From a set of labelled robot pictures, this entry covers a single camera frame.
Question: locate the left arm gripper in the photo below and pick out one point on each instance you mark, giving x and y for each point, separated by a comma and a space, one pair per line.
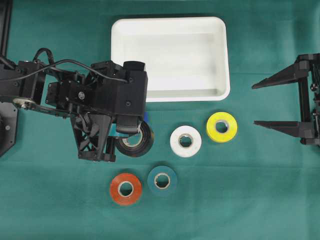
100, 100

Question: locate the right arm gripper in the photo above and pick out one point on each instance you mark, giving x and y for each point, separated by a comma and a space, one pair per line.
305, 71

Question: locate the black tape roll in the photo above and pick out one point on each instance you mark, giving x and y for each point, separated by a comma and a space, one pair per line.
137, 145

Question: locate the yellow tape roll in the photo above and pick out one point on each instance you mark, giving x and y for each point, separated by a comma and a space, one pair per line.
221, 127

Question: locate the blue tape roll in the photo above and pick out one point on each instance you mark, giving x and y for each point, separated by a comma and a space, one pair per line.
146, 117

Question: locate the orange tape roll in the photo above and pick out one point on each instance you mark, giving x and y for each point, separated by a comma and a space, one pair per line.
125, 189

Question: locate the teal tape roll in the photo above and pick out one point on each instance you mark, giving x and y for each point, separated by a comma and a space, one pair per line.
162, 181

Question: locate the white tape roll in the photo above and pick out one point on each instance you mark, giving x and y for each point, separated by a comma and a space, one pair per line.
185, 141

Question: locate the white plastic tray case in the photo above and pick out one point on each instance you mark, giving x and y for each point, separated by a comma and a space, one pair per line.
186, 58

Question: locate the green table cloth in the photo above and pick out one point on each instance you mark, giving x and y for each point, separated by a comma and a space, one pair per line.
261, 185

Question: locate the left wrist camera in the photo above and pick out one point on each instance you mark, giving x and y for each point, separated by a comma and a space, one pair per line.
129, 100

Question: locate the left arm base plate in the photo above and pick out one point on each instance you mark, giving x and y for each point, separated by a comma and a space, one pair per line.
8, 126

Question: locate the black aluminium frame rail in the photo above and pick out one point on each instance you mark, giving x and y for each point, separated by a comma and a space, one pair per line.
5, 19

